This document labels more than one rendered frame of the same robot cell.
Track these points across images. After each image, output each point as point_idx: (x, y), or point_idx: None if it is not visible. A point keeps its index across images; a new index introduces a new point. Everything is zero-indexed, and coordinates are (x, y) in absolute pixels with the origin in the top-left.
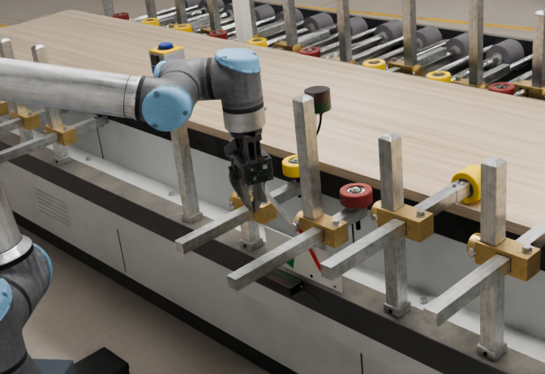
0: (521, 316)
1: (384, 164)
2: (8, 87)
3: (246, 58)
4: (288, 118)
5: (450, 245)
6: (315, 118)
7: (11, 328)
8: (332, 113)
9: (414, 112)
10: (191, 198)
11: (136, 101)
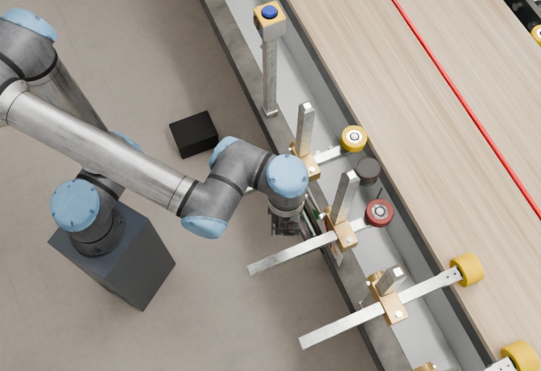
0: (453, 344)
1: (385, 279)
2: (73, 158)
3: (292, 188)
4: (378, 51)
5: (432, 277)
6: (358, 187)
7: (97, 225)
8: (418, 63)
9: (488, 96)
10: (270, 104)
11: (177, 213)
